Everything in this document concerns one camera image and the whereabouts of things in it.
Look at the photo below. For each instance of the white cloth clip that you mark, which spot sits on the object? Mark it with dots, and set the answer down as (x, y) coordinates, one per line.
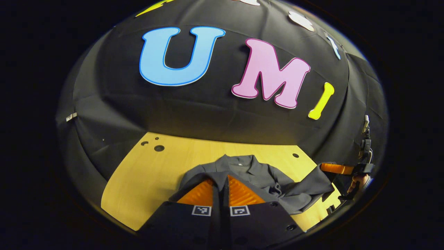
(71, 117)

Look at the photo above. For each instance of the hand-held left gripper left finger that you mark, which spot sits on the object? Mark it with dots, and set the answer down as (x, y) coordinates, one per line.
(216, 222)

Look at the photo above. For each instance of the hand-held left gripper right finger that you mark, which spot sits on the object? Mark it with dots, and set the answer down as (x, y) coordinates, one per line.
(226, 225)

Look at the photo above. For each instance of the black backdrop cloth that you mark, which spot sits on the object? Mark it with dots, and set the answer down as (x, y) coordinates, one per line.
(208, 111)

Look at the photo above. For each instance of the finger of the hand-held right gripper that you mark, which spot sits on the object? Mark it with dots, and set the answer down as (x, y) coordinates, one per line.
(336, 168)

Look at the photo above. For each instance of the black table clamp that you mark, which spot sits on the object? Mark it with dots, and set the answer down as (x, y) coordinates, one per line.
(331, 209)

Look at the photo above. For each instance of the grey shirt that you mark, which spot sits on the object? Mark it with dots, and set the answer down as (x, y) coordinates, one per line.
(256, 170)

